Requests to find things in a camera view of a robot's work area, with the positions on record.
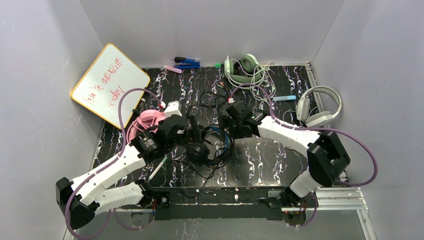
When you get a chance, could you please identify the black blue headphones with cable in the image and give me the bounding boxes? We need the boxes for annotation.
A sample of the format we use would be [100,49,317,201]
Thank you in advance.
[172,82,236,200]

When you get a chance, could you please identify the pink headphones with cable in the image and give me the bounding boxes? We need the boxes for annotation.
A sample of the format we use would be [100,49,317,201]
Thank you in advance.
[126,109,166,143]

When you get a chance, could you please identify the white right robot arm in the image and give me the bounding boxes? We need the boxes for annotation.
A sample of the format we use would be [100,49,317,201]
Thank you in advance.
[217,100,350,205]

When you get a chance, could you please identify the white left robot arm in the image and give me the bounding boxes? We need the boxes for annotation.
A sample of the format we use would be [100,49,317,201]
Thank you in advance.
[55,101,190,230]

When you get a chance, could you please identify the white green marker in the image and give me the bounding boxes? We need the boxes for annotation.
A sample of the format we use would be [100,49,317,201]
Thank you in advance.
[147,156,168,182]

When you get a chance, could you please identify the light blue marker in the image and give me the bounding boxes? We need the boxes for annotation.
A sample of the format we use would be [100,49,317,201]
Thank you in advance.
[272,95,297,102]

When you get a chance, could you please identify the pink marker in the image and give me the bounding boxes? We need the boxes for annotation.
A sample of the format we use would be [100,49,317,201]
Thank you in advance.
[163,65,183,74]

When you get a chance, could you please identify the blue black marker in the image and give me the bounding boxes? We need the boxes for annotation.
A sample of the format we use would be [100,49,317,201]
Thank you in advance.
[173,56,201,70]

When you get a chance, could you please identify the yellow framed whiteboard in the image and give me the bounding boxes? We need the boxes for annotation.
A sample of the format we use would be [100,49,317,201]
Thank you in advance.
[70,43,151,129]

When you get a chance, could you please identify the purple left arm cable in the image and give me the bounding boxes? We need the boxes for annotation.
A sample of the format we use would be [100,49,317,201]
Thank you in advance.
[64,87,167,240]

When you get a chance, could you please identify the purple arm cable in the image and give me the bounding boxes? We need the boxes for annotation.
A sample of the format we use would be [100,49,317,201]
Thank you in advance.
[64,87,167,240]
[228,83,379,229]

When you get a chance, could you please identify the green headphones with cable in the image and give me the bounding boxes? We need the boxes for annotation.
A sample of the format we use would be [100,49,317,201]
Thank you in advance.
[223,53,276,98]

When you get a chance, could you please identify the white headphones with cable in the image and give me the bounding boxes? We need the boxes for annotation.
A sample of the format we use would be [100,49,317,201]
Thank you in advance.
[288,85,343,128]

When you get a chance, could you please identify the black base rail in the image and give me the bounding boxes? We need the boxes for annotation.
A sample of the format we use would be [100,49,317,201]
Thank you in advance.
[71,185,365,223]

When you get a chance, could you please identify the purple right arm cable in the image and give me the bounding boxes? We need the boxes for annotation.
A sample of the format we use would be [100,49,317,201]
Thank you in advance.
[228,83,379,229]

